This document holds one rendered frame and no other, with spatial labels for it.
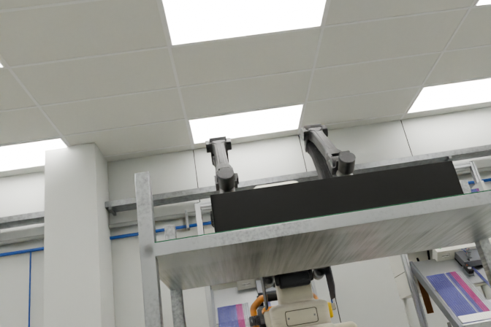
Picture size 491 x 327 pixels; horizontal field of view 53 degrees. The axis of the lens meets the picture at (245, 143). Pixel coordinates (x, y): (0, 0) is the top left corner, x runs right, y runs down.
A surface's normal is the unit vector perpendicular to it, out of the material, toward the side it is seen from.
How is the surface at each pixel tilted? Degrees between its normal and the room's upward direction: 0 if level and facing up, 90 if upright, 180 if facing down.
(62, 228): 90
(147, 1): 180
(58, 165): 90
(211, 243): 90
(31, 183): 90
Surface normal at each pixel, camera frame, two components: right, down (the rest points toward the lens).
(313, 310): 0.04, -0.29
